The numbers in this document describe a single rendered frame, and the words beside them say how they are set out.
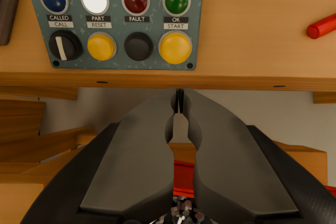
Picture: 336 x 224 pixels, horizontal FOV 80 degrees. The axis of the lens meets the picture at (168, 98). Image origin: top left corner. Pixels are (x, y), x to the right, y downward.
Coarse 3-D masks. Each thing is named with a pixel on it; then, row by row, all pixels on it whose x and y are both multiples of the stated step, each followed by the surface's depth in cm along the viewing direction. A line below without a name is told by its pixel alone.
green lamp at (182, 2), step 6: (168, 0) 17; (174, 0) 17; (180, 0) 17; (186, 0) 17; (168, 6) 17; (174, 6) 17; (180, 6) 17; (186, 6) 17; (174, 12) 18; (180, 12) 18
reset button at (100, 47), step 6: (96, 36) 18; (102, 36) 18; (90, 42) 18; (96, 42) 18; (102, 42) 18; (108, 42) 18; (90, 48) 19; (96, 48) 18; (102, 48) 18; (108, 48) 19; (96, 54) 19; (102, 54) 19; (108, 54) 19
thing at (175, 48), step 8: (176, 32) 18; (168, 40) 18; (176, 40) 18; (184, 40) 18; (160, 48) 19; (168, 48) 18; (176, 48) 18; (184, 48) 18; (168, 56) 19; (176, 56) 19; (184, 56) 19
